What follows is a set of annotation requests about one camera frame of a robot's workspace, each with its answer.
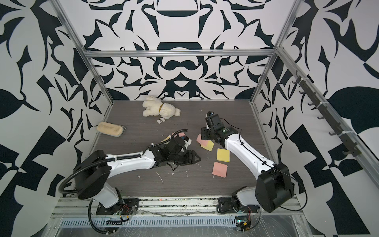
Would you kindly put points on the black wall hook rack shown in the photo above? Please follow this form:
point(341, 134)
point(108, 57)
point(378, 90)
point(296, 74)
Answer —
point(329, 114)

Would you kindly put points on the torn yellow memo page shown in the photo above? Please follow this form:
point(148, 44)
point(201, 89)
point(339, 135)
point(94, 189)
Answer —
point(207, 145)

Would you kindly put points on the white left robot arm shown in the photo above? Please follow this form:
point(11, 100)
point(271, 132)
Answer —
point(89, 178)

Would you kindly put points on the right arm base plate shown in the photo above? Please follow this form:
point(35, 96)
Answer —
point(228, 205)

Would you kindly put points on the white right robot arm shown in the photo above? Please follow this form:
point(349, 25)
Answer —
point(274, 185)

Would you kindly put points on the large pink memo pad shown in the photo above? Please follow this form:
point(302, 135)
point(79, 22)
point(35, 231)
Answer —
point(220, 170)

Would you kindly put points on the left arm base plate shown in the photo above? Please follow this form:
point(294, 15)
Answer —
point(126, 207)

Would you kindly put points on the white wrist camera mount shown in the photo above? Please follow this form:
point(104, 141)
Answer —
point(187, 141)

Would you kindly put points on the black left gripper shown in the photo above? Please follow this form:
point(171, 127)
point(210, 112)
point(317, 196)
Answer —
point(190, 157)

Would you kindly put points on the cream plush teddy bear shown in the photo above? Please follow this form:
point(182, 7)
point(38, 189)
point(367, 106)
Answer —
point(155, 107)

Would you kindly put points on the torn pink memo page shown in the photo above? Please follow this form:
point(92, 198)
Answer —
point(201, 140)

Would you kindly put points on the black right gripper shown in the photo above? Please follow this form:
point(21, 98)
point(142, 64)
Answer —
point(203, 133)

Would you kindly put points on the beige oval sponge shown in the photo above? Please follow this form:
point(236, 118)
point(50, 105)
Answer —
point(110, 129)

